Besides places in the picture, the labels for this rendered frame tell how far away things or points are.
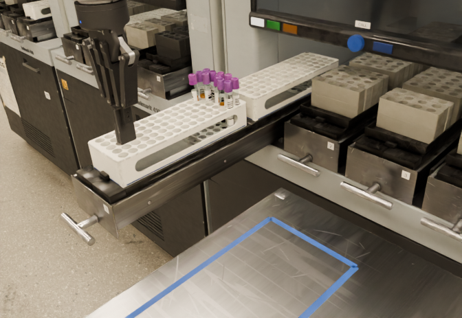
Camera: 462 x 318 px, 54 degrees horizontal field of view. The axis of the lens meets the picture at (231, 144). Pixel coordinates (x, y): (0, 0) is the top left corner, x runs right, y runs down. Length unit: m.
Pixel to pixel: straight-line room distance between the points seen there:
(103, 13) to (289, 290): 0.44
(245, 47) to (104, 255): 1.11
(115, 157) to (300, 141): 0.38
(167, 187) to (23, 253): 1.31
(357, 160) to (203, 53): 0.54
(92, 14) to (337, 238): 0.46
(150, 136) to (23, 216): 1.50
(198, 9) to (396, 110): 0.57
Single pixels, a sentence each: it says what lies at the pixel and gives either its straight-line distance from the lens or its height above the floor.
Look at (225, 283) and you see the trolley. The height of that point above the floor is 0.82.
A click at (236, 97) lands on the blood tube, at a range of 0.87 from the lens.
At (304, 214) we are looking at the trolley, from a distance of 0.67.
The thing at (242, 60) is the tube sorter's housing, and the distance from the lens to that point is 1.11.
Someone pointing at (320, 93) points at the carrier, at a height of 0.86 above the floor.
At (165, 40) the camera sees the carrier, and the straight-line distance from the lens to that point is 1.31.
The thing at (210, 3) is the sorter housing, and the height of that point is 0.99.
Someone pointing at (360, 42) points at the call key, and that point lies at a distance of 0.85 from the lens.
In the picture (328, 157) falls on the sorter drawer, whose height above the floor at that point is 0.76.
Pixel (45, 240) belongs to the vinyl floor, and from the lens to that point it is 2.06.
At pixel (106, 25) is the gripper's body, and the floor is 1.07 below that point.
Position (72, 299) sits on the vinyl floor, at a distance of 1.77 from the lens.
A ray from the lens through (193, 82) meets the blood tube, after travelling 0.90.
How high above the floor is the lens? 1.23
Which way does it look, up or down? 30 degrees down
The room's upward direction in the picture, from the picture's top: 3 degrees counter-clockwise
